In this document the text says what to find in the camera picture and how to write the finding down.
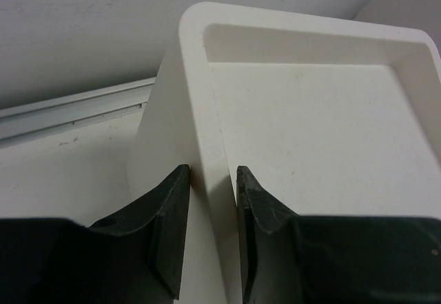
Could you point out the white drawer cabinet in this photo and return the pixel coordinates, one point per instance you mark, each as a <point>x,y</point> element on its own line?
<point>331,116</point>

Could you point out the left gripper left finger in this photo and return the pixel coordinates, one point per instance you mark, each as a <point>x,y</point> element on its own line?
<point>134,255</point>

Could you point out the aluminium table frame rail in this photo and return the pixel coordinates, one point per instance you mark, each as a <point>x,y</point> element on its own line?
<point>28,122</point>

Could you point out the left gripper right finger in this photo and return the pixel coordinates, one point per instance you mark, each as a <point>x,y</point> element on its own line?
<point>290,258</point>

